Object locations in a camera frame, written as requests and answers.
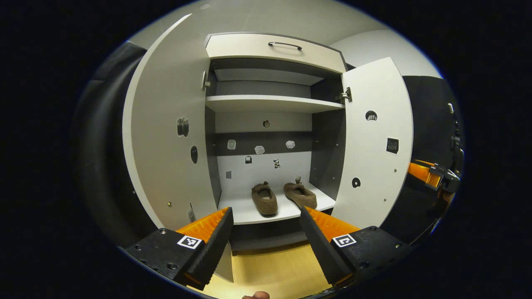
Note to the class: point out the white cabinet drawer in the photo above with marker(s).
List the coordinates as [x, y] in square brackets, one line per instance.
[257, 52]

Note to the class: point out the white and grey shoe cabinet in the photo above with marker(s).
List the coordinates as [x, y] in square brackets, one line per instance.
[266, 87]

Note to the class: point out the white cabinet door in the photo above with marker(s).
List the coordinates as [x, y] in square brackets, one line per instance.
[166, 104]
[378, 174]

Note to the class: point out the white cabinet shelf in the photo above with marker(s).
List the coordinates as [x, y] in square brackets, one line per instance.
[241, 211]
[270, 103]

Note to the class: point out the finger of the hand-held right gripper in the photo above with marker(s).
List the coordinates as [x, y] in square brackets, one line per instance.
[424, 174]

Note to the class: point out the metal door hinge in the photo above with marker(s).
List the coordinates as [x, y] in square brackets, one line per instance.
[205, 81]
[344, 96]

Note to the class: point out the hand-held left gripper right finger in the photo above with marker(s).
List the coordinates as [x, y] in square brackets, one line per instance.
[322, 249]

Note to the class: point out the brown fuzzy shoe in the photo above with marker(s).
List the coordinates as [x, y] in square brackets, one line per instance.
[264, 201]
[301, 196]

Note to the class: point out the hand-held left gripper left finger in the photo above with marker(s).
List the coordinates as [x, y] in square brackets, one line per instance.
[214, 245]

